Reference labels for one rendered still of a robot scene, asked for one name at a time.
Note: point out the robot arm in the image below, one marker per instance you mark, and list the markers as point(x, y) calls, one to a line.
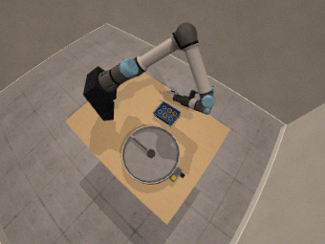
point(188, 42)

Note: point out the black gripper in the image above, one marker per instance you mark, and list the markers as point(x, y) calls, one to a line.
point(184, 100)

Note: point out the blue rectangular crate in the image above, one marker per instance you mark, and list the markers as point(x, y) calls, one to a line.
point(167, 107)

